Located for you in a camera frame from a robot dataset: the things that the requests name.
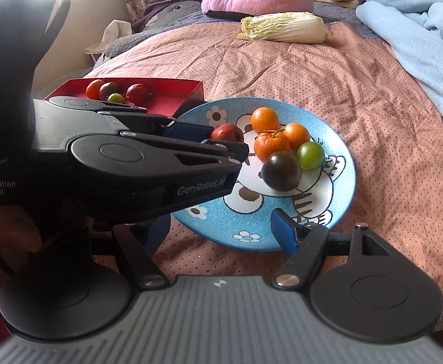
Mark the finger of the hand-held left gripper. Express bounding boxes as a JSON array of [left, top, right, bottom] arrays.
[[141, 136, 249, 167], [98, 108, 213, 142]]

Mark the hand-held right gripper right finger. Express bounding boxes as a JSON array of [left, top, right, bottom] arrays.
[[271, 208, 394, 289]]

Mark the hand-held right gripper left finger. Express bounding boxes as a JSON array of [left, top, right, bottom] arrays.
[[88, 214, 171, 289]]

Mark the small red fruit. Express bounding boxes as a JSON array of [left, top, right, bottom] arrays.
[[211, 123, 245, 145], [126, 83, 154, 105]]

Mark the blue cartoon print plate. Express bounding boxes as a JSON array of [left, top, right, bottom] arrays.
[[170, 97, 356, 253]]

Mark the red cardboard box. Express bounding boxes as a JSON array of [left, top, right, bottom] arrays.
[[44, 78, 205, 118]]

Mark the small orange mandarin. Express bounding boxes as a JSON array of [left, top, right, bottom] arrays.
[[251, 107, 280, 133], [282, 122, 311, 151]]

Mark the dark purple tomato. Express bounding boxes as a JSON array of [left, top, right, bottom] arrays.
[[99, 82, 125, 101], [261, 152, 302, 192]]

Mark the person's left hand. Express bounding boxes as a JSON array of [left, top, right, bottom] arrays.
[[0, 207, 44, 254]]

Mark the orange tomato with stem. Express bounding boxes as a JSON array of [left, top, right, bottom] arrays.
[[254, 130, 292, 163]]

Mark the large green tomato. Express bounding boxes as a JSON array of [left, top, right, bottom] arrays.
[[296, 141, 325, 170]]

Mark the reddish orange mandarin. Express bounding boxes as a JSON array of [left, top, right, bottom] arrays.
[[86, 79, 105, 100]]

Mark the grey plush toy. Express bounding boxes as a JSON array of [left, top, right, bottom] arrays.
[[105, 0, 207, 59]]

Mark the purple cloth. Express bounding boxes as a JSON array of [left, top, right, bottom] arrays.
[[132, 0, 176, 33]]

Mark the beige tote bag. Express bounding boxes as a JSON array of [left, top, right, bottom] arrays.
[[85, 19, 133, 65]]

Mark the napa cabbage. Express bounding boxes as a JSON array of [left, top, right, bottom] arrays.
[[237, 12, 326, 43]]

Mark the pink dotted quilt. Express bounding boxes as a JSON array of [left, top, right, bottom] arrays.
[[88, 19, 443, 300]]

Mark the grey blue bed sheet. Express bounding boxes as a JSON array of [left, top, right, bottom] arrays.
[[312, 2, 381, 39]]

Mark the light blue blanket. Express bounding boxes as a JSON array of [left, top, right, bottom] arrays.
[[355, 0, 443, 141]]

